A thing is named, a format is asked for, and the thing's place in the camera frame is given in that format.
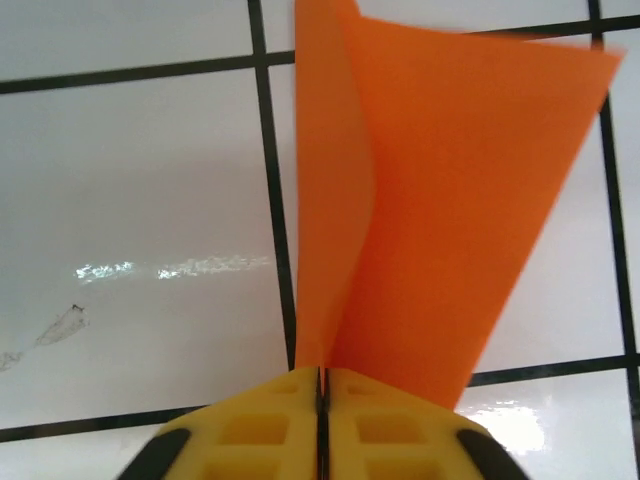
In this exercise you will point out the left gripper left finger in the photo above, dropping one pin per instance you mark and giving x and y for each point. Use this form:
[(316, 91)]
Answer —
[(250, 440)]

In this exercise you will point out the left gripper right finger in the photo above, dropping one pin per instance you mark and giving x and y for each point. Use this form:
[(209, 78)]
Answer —
[(400, 440)]

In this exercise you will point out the orange paper sheet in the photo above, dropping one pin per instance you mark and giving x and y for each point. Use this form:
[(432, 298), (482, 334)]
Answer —
[(425, 200)]

